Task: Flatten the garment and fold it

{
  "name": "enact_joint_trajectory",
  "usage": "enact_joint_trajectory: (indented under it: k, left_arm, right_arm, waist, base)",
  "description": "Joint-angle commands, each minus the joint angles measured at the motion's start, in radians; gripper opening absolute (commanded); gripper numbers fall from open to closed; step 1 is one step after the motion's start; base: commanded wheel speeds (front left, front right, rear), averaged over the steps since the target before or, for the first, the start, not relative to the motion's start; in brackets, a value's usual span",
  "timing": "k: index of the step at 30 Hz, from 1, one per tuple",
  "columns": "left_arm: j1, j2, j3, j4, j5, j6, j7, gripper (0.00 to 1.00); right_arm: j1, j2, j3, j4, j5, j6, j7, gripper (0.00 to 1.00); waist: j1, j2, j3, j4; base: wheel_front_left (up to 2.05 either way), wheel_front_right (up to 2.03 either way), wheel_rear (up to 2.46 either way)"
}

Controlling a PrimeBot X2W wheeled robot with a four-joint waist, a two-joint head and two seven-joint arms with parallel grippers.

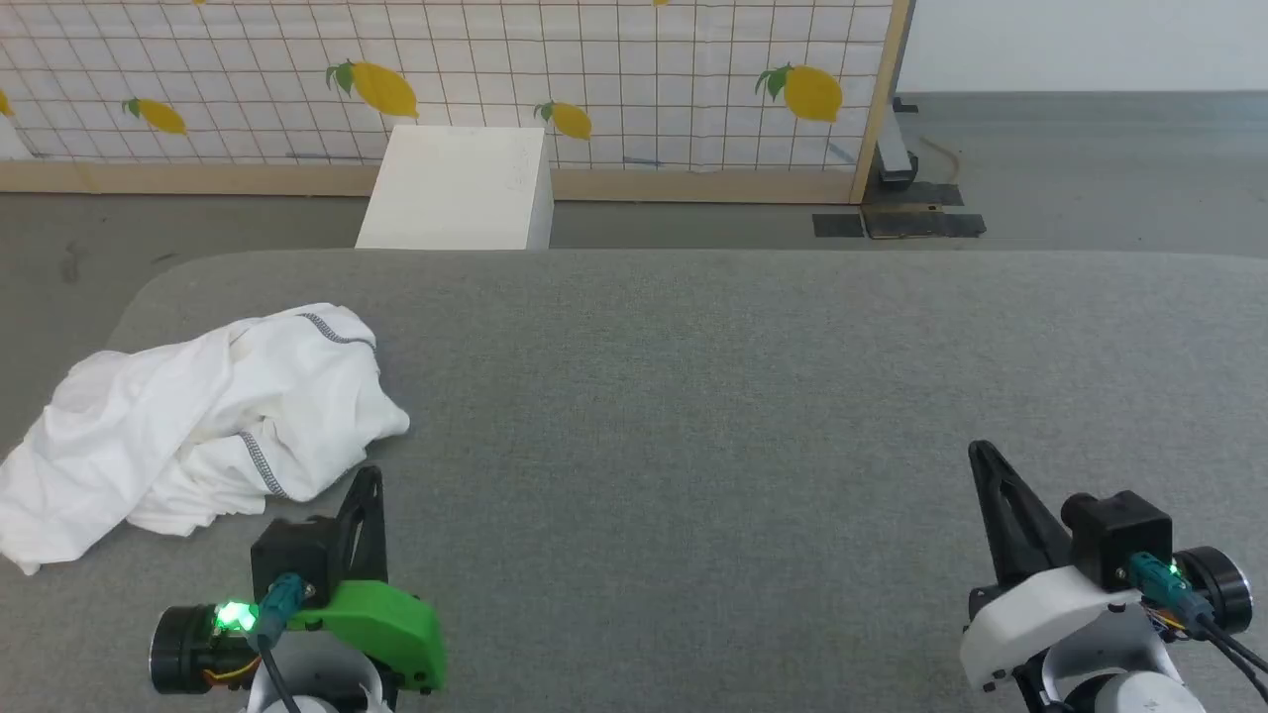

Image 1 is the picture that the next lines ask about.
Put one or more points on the lemon-print grid partition panel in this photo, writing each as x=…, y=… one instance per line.
x=198, y=179

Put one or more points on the lemon print grid panel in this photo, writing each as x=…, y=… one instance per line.
x=495, y=59

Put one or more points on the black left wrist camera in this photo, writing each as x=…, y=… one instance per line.
x=292, y=550

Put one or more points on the white long-sleeve shirt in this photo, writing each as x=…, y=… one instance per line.
x=198, y=416

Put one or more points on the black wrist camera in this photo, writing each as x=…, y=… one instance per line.
x=292, y=550
x=1114, y=535

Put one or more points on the white grey right arm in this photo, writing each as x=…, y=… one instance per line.
x=1139, y=693

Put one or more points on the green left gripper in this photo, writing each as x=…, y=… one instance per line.
x=386, y=624

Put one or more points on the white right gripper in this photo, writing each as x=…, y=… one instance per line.
x=1030, y=624

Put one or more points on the black cylindrical motor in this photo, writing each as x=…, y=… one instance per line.
x=183, y=649
x=1223, y=584

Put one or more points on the black left cylindrical motor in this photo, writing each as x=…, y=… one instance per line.
x=183, y=649

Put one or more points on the white box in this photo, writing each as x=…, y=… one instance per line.
x=456, y=188

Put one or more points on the black right cylindrical motor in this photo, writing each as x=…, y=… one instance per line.
x=1223, y=584

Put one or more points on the grey metal support foot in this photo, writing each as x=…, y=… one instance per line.
x=895, y=149

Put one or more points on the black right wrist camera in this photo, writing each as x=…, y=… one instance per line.
x=1114, y=535

